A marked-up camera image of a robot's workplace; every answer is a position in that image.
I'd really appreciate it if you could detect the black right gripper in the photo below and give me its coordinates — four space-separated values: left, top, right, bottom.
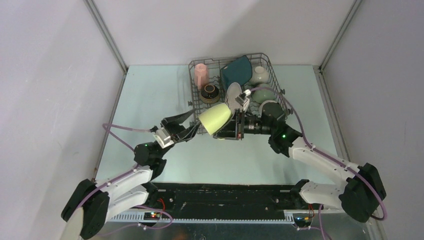
214 108 274 140

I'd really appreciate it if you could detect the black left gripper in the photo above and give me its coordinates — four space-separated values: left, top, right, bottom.
156 108 204 159

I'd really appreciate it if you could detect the light green ceramic mug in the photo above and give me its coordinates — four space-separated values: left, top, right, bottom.
198 103 232 136

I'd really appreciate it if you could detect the white scalloped plate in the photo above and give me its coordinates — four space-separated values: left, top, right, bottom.
225 82 242 113

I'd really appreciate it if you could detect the light green bowl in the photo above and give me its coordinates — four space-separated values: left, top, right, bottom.
252 83 276 104

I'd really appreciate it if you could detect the brown glazed bowl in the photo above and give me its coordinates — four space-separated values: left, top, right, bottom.
199 84 220 104

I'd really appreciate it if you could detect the dark teal square plate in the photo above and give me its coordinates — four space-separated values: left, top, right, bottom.
220 55 253 90

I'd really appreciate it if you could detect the small white ribbed bowl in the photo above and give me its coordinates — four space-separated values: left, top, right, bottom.
249 66 269 85

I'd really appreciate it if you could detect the pink ceramic mug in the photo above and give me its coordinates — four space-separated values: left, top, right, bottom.
194 63 209 90

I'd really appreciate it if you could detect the pale pink bowl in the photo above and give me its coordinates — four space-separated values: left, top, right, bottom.
258 100 277 115

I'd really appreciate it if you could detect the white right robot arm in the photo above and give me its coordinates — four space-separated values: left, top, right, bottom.
213 100 387 223

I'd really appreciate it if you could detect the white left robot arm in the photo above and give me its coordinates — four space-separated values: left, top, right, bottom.
60 110 200 240

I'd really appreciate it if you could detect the left electronics board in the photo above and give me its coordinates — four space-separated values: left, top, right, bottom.
143 212 162 221

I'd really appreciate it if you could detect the electronics board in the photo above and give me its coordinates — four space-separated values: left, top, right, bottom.
143 212 162 221
293 216 310 225

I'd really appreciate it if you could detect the right electronics board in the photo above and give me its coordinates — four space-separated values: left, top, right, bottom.
293 216 310 225

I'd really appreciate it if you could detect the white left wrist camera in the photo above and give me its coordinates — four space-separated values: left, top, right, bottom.
153 127 175 149

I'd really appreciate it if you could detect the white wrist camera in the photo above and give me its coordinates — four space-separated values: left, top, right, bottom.
235 89 252 112
153 127 175 149

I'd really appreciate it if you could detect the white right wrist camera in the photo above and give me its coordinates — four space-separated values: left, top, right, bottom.
235 89 252 112

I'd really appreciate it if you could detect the grey wire dish rack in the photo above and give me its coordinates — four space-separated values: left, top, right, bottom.
188 52 293 126

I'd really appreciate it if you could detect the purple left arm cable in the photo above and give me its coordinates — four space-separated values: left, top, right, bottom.
76 123 174 240

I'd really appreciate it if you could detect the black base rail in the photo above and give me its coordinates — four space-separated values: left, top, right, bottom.
127 181 332 222

